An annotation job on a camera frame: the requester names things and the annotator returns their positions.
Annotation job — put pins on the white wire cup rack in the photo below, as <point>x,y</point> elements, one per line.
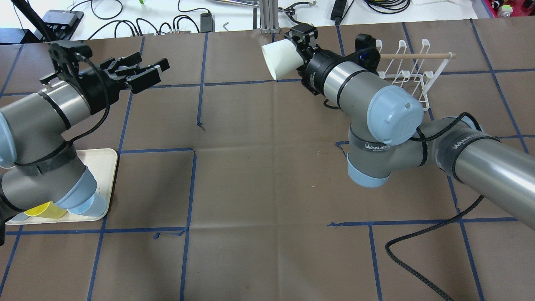
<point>415,73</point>

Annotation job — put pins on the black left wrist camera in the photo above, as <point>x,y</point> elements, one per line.
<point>65,56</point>

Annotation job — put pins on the yellow plastic cup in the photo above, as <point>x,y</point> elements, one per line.
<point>48,210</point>

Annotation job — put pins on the black power adapter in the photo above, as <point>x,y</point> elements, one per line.
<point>206,22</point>

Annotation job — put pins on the light blue cup near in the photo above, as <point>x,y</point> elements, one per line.
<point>96,206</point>

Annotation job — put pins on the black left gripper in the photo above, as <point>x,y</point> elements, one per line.
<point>95,88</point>

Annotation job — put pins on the cream white plastic cup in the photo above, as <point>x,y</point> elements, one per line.
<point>281,57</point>

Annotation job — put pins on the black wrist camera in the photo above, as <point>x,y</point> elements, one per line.
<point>367,53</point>
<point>65,56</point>

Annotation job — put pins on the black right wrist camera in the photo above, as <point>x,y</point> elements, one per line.
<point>367,53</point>

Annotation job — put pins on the beige plastic tray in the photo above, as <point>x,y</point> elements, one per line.
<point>102,163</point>

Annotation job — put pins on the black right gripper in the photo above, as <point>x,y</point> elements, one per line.
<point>318,65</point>

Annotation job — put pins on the aluminium frame post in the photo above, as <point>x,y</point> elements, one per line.
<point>269,20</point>

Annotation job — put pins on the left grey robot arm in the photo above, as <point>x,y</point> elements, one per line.
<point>38,133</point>

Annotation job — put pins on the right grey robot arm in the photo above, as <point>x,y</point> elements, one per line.
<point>387,132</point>

